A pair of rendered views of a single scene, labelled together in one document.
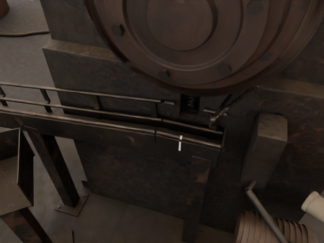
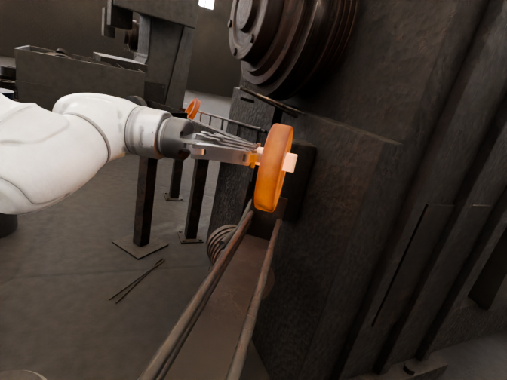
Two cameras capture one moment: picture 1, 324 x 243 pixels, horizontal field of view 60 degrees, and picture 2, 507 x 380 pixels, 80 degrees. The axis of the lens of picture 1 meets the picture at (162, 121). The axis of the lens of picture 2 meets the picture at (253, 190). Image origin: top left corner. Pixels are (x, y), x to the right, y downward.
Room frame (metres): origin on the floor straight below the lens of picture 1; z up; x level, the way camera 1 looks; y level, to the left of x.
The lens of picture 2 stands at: (-0.15, -0.83, 0.94)
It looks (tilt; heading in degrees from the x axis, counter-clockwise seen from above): 20 degrees down; 45
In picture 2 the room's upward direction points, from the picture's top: 13 degrees clockwise
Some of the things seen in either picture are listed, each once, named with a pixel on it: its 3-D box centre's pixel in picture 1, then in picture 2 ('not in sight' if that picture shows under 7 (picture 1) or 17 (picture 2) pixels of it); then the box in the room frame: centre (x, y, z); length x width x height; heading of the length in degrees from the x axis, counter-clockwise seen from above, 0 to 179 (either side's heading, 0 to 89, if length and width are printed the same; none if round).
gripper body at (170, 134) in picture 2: not in sight; (191, 141); (0.14, -0.36, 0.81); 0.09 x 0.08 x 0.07; 128
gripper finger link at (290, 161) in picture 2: not in sight; (275, 160); (0.23, -0.49, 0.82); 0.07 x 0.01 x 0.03; 128
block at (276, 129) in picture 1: (261, 152); (287, 179); (0.51, -0.29, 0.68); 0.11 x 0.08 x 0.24; 163
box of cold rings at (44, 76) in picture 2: not in sight; (84, 93); (0.72, 2.77, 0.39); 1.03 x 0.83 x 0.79; 167
